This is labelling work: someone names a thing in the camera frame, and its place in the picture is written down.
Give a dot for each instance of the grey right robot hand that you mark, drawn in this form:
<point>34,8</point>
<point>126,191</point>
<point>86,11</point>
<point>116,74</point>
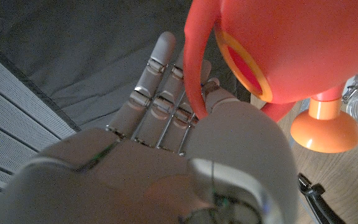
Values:
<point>135,174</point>

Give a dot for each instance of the black backdrop curtain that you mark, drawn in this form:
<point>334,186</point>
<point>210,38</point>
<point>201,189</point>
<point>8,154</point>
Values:
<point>73,46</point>

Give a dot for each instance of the red orange watering can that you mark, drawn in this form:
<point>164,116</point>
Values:
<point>291,46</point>

